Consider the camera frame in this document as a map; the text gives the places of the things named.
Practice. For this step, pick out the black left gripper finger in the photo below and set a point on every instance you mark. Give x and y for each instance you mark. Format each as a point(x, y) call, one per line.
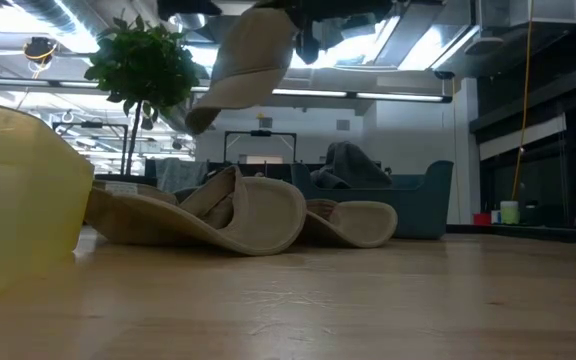
point(308, 45)

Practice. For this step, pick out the khaki cap with white label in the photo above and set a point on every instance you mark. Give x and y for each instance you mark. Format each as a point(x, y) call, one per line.
point(268, 220)

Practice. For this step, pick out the blue plastic basket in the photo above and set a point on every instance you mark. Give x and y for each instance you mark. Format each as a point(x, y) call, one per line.
point(418, 210)

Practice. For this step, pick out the yellow translucent plastic bin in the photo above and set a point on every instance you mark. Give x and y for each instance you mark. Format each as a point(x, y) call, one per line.
point(18, 200)

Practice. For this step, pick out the long ceiling light bar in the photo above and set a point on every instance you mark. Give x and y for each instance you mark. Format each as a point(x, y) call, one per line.
point(368, 95)

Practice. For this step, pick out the green potted plant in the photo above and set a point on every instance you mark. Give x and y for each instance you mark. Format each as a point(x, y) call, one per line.
point(143, 65)

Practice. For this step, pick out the red box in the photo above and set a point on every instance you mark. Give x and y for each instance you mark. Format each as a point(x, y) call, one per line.
point(481, 219)

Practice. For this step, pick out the green and white cup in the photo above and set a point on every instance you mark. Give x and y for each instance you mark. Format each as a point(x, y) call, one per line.
point(509, 214)

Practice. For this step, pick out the black frame stand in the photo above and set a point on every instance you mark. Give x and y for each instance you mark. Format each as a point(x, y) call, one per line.
point(260, 133)

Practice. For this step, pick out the silver ceiling duct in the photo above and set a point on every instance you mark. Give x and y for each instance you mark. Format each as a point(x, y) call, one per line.
point(193, 21)

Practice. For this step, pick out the black aluminium table frame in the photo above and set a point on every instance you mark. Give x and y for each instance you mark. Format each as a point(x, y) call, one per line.
point(543, 234)

